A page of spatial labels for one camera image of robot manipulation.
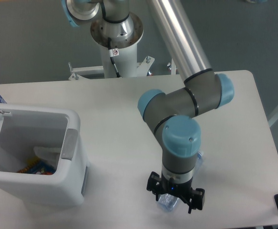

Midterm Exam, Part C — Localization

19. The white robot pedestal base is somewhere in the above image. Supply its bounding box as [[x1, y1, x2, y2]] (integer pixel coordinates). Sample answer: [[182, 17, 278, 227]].
[[69, 12, 155, 81]]

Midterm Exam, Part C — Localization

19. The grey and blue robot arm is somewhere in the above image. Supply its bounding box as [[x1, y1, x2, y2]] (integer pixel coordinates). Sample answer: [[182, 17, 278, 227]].
[[61, 0, 234, 210]]

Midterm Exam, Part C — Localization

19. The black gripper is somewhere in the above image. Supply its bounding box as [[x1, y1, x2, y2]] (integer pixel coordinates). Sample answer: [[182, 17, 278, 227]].
[[146, 171, 205, 214]]

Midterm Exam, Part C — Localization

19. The colourful trash in can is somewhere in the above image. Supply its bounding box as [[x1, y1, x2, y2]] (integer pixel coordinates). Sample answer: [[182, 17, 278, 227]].
[[17, 160, 56, 175]]

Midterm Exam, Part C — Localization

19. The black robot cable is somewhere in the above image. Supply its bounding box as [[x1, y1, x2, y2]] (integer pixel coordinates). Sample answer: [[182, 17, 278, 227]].
[[107, 36, 122, 78]]

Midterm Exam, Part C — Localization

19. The white upright post with bolt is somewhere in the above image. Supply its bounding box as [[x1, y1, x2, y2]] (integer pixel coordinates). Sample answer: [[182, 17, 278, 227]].
[[167, 59, 178, 75]]

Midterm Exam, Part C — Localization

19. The clear plastic water bottle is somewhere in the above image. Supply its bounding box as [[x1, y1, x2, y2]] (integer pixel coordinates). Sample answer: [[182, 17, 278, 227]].
[[158, 150, 204, 212]]

